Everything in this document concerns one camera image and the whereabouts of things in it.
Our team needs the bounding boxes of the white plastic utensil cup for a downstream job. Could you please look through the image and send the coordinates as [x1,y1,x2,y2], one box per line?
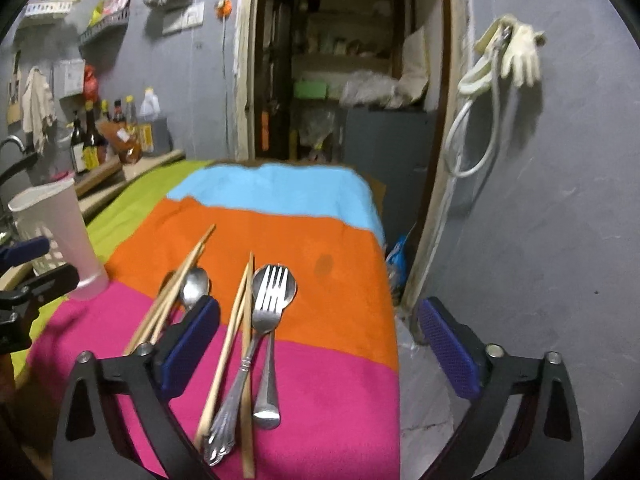
[8,178,110,300]

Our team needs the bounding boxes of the wooden chopstick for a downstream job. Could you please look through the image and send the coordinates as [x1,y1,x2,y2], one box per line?
[240,251,256,480]
[193,263,250,450]
[134,244,206,348]
[122,223,217,356]

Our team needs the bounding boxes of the ornate silver fork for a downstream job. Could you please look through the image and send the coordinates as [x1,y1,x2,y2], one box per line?
[203,278,282,466]

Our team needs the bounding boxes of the chrome kitchen faucet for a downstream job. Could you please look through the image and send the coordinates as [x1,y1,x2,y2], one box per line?
[0,136,26,156]

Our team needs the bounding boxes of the silver spoon by chopsticks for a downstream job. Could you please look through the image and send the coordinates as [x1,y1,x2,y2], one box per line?
[171,266,212,311]

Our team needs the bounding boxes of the dark bottle yellow cap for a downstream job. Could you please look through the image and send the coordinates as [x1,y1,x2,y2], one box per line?
[70,112,87,174]

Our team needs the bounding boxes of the dark soy sauce bottle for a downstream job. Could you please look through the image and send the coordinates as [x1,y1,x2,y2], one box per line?
[82,101,107,170]

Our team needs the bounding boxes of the silver spoon under fork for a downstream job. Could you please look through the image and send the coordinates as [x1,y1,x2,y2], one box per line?
[253,264,297,430]

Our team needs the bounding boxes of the hanging beige cloth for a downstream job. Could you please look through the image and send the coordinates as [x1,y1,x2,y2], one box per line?
[22,66,58,154]

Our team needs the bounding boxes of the orange snack packet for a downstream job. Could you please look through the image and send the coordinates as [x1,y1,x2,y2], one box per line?
[98,122,142,165]

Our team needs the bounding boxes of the multicolour striped towel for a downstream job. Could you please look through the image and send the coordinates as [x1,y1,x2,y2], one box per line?
[20,162,400,479]

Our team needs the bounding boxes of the large oil jug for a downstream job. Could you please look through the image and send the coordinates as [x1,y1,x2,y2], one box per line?
[138,87,171,156]

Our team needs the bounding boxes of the red plastic bag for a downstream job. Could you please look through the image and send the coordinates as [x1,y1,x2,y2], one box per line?
[82,64,100,103]

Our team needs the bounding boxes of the green box on shelf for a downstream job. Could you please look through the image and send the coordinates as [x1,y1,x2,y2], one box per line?
[293,79,328,100]

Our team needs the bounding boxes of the grey cabinet in doorway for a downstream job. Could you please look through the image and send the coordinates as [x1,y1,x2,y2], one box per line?
[344,107,435,246]

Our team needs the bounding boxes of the clear plastic bag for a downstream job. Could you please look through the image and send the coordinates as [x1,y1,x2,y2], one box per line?
[340,70,408,110]

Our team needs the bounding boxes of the white rubber glove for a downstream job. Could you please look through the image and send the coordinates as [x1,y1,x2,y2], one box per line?
[500,22,547,88]

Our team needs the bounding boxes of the white wall box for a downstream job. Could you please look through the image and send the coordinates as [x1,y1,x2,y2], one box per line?
[52,58,86,99]

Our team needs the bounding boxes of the white wall rack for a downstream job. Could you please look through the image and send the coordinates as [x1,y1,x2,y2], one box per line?
[23,0,81,21]

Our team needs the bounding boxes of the grey wall basket shelf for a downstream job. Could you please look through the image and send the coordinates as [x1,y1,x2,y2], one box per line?
[78,0,131,47]

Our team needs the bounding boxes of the white wall socket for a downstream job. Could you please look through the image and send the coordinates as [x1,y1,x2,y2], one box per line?
[162,2,205,36]

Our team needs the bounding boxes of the orange wall hook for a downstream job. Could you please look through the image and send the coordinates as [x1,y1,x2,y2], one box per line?
[216,0,233,21]

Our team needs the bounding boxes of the wooden door frame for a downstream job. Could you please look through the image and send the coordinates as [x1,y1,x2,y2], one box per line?
[233,0,474,310]

